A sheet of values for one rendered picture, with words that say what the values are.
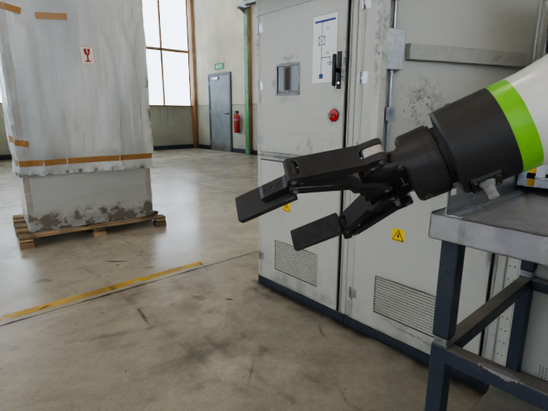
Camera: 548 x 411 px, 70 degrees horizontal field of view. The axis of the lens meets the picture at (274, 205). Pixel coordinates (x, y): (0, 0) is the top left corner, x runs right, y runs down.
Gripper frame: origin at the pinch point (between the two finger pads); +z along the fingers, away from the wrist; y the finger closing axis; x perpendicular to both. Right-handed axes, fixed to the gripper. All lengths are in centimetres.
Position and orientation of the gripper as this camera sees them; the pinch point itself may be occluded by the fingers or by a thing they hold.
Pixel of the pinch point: (276, 224)
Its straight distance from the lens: 48.7
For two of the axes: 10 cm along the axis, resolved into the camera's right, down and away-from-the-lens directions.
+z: -8.5, 3.7, 3.6
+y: 4.9, 3.2, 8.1
